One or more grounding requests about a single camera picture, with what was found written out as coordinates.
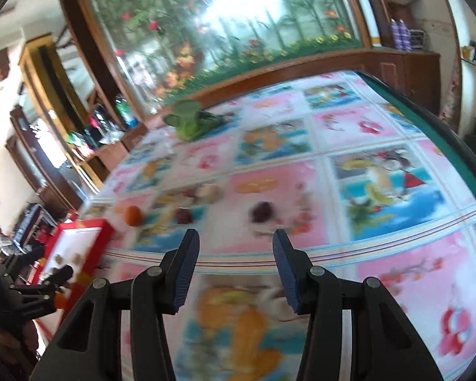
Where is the person's left hand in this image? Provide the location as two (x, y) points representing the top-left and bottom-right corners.
(0, 323), (38, 371)

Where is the metal wire rack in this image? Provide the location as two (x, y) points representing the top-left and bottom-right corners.
(410, 28), (429, 50)

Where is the purple bottle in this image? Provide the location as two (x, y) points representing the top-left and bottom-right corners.
(389, 19), (401, 50)
(399, 22), (412, 51)

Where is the red-rimmed white tray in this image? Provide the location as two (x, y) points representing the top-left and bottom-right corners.
(34, 218), (115, 346)

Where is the printed tablecloth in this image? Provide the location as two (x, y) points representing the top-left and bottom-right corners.
(83, 69), (476, 381)

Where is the green label plastic bottle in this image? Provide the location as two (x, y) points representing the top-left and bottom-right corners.
(115, 95), (137, 128)

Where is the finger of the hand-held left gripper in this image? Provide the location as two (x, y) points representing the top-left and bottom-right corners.
(40, 264), (74, 292)

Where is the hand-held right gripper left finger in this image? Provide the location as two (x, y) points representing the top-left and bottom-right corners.
(31, 229), (201, 381)

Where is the dark side table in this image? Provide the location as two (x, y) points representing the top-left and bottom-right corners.
(12, 202), (58, 247)

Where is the green broccoli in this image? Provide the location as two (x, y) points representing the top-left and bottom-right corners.
(163, 99), (227, 141)

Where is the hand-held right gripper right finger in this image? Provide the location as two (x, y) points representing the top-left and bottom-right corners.
(272, 229), (445, 381)

